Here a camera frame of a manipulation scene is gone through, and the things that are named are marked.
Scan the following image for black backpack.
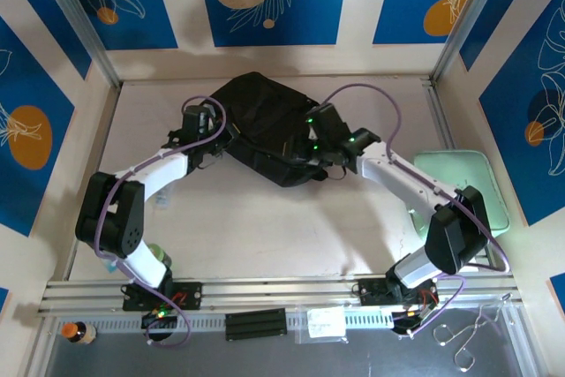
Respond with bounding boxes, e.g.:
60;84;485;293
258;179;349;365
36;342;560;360
207;71;339;188

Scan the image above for mint green pencil case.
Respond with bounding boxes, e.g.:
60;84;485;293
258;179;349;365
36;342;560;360
405;149;511;237

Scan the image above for small green bottle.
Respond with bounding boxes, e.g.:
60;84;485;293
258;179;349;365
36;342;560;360
147;242;174;268

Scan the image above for clear plastic bag with paper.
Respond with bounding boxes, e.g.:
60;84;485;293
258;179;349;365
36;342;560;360
294;305;350;345

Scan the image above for black ribbed block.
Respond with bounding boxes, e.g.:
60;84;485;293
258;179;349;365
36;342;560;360
224;309;287;342

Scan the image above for orange-capped brown bottle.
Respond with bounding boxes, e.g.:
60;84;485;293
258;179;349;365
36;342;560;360
60;321;98;346

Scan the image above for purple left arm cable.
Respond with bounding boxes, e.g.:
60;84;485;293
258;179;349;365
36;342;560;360
94;94;229;350

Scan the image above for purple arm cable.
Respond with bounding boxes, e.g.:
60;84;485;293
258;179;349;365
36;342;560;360
324;82;511;338
94;94;229;350

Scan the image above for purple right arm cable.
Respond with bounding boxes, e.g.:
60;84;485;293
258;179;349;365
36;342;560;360
324;82;511;338

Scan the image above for aluminium rail frame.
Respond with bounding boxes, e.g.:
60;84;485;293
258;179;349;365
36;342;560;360
37;273;517;314

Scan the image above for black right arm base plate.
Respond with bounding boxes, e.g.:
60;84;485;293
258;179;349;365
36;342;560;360
352;277;441;307

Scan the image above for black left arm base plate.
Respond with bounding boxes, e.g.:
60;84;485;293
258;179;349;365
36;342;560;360
122;282;204;312

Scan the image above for white slotted cable duct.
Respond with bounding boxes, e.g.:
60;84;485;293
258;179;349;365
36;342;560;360
56;310;394;332

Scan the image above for aluminium corner post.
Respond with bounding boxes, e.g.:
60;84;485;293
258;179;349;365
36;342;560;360
33;0;123;87
430;0;516;82

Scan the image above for bent metal wire hooks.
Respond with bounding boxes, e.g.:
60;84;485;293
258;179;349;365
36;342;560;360
432;292;513;373

